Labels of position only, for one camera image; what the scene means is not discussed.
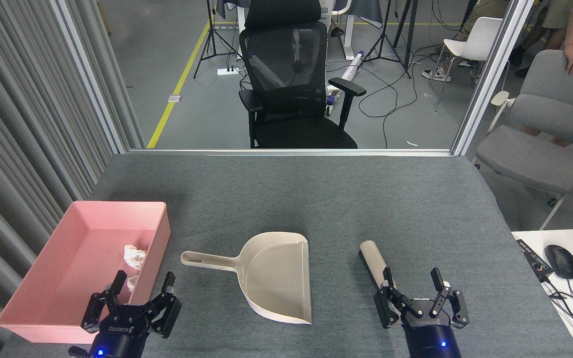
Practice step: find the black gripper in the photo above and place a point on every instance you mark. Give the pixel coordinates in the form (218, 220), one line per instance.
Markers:
(430, 335)
(120, 333)

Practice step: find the white paper ball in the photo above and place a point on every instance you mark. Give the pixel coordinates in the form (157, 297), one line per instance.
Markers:
(135, 256)
(133, 283)

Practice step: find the beige brush with black bristles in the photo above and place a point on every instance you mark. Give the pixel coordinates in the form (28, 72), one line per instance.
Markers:
(373, 258)

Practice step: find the beige plastic dustpan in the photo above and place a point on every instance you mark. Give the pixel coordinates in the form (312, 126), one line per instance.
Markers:
(276, 278)

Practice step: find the pink plastic bin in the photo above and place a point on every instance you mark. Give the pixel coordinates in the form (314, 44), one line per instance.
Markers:
(82, 258)

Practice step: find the black audio interface box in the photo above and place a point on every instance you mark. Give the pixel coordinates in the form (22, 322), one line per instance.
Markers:
(532, 259)

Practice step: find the black computer mouse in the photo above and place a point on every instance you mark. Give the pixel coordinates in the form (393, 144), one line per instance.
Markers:
(561, 261)

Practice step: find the floor socket plate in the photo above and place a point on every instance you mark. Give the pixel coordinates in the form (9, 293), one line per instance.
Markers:
(174, 98)

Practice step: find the grey curtain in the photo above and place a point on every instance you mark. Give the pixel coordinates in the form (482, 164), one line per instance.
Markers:
(8, 124)

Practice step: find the grey upholstered chair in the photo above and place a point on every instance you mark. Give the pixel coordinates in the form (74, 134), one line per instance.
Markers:
(540, 114)

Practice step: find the white and purple tube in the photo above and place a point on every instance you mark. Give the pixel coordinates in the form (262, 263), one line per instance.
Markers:
(353, 64)

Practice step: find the white power strip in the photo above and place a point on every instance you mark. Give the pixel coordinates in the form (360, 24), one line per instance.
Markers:
(228, 71)

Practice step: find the black tripod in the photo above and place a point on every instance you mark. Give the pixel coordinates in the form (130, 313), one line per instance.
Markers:
(212, 30)
(410, 35)

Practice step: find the black mesh office chair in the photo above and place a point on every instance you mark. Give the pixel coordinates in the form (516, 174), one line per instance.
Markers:
(286, 64)

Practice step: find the white plastic chair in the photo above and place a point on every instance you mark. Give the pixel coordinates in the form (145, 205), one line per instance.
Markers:
(480, 35)

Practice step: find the seated person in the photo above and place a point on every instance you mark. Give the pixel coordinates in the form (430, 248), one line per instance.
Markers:
(490, 7)

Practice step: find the standing person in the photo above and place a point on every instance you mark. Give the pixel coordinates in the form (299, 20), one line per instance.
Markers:
(555, 12)

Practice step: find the silver frame rail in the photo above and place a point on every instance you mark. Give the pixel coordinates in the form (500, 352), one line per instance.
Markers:
(291, 152)

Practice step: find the silver frame post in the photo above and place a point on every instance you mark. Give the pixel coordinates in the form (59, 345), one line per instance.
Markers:
(493, 74)
(92, 74)

